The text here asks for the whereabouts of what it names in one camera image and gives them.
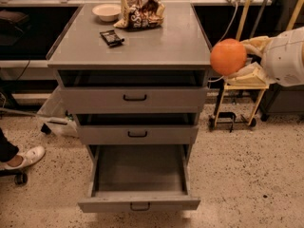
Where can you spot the black snack bar wrapper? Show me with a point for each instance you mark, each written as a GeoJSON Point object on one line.
{"type": "Point", "coordinates": [111, 38]}

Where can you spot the brown chip bag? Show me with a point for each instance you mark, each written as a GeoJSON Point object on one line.
{"type": "Point", "coordinates": [140, 14]}

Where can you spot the clear plastic bin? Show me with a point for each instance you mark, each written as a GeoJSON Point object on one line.
{"type": "Point", "coordinates": [55, 118]}

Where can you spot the orange fruit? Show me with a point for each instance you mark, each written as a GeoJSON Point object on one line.
{"type": "Point", "coordinates": [228, 56]}

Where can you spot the white sneaker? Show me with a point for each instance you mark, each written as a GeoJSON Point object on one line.
{"type": "Point", "coordinates": [28, 158]}

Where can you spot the black trouser leg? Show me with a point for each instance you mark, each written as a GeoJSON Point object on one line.
{"type": "Point", "coordinates": [7, 150]}

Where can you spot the grey drawer cabinet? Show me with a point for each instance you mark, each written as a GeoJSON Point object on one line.
{"type": "Point", "coordinates": [177, 44]}

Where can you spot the grey top drawer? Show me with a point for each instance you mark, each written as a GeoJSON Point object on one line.
{"type": "Point", "coordinates": [132, 91]}

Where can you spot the black chair caster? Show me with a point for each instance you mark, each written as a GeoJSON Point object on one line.
{"type": "Point", "coordinates": [20, 177]}

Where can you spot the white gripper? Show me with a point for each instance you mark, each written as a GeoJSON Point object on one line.
{"type": "Point", "coordinates": [284, 61]}

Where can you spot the grey middle drawer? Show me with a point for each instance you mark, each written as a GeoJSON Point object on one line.
{"type": "Point", "coordinates": [137, 128]}

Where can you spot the white bowl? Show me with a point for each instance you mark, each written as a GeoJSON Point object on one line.
{"type": "Point", "coordinates": [107, 12]}

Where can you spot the grey bottom drawer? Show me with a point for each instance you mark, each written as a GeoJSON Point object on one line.
{"type": "Point", "coordinates": [139, 178]}

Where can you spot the grey drawer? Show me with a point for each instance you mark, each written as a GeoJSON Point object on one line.
{"type": "Point", "coordinates": [137, 128]}
{"type": "Point", "coordinates": [139, 178]}
{"type": "Point", "coordinates": [132, 91]}

